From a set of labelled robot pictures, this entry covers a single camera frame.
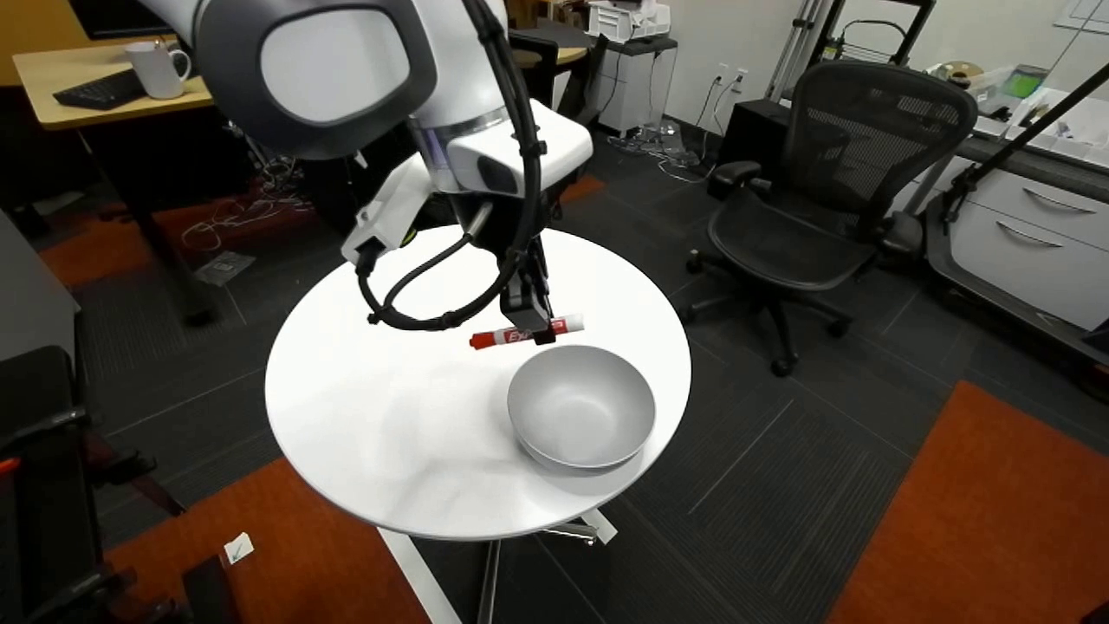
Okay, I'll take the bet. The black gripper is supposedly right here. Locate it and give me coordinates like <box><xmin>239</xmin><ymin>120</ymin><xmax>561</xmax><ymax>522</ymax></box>
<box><xmin>464</xmin><ymin>195</ymin><xmax>556</xmax><ymax>342</ymax></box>

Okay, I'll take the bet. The red marker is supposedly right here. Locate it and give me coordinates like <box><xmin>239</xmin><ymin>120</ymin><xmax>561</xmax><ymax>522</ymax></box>
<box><xmin>469</xmin><ymin>317</ymin><xmax>586</xmax><ymax>349</ymax></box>

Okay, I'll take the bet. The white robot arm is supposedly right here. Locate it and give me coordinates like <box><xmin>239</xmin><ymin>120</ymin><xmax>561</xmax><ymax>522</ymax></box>
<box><xmin>139</xmin><ymin>0</ymin><xmax>592</xmax><ymax>342</ymax></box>

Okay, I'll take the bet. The grey bowl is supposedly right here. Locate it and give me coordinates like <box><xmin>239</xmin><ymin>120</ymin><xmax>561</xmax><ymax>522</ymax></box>
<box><xmin>505</xmin><ymin>342</ymin><xmax>654</xmax><ymax>472</ymax></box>

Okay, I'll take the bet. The round white table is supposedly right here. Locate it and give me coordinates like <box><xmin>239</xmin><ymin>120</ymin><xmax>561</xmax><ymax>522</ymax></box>
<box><xmin>263</xmin><ymin>223</ymin><xmax>697</xmax><ymax>624</ymax></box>

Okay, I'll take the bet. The black mesh office chair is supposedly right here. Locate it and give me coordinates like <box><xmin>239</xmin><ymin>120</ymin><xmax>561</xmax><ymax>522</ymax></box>
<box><xmin>686</xmin><ymin>60</ymin><xmax>978</xmax><ymax>373</ymax></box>

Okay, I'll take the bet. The white mug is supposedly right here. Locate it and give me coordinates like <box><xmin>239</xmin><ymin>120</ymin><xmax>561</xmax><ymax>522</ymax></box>
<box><xmin>126</xmin><ymin>42</ymin><xmax>190</xmax><ymax>101</ymax></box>

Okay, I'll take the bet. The black keyboard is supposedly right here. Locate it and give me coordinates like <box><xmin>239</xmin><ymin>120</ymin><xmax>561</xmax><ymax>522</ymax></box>
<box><xmin>55</xmin><ymin>68</ymin><xmax>147</xmax><ymax>110</ymax></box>

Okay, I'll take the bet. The white drawer cabinet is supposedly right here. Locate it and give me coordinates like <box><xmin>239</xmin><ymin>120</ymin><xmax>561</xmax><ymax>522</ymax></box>
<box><xmin>950</xmin><ymin>175</ymin><xmax>1109</xmax><ymax>330</ymax></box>

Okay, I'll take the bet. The wooden desk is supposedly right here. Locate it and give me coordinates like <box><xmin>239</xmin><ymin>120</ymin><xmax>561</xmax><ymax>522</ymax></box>
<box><xmin>10</xmin><ymin>33</ymin><xmax>235</xmax><ymax>330</ymax></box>

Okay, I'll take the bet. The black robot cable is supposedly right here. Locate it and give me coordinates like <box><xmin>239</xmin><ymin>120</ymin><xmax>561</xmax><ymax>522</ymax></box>
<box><xmin>353</xmin><ymin>0</ymin><xmax>549</xmax><ymax>333</ymax></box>

